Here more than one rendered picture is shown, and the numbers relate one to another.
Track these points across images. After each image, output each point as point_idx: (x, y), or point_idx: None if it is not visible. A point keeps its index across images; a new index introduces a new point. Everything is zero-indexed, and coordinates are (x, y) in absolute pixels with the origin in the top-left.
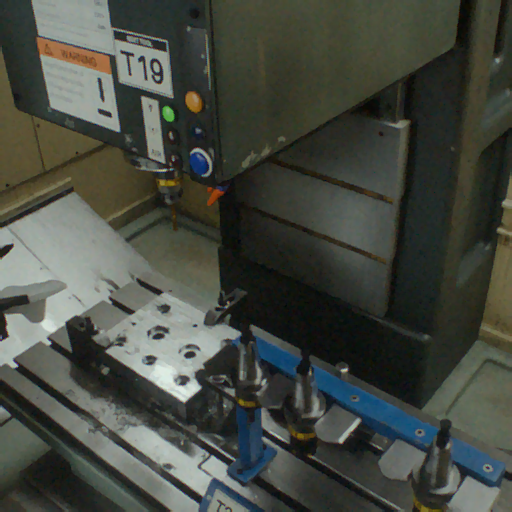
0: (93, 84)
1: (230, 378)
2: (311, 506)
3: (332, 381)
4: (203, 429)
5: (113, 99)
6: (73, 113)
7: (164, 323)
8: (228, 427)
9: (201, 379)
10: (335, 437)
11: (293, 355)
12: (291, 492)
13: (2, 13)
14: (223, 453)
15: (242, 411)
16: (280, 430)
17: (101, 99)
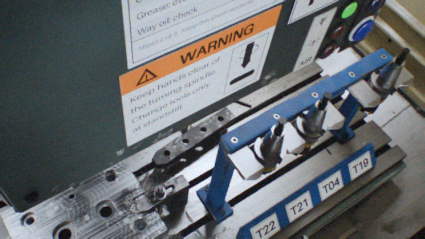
0: (235, 58)
1: (273, 162)
2: (261, 176)
3: (296, 100)
4: (169, 228)
5: (265, 52)
6: (178, 119)
7: (52, 223)
8: (175, 208)
9: (152, 207)
10: (341, 119)
11: (262, 113)
12: (248, 184)
13: (2, 103)
14: (198, 220)
15: (228, 180)
16: (191, 173)
17: (243, 66)
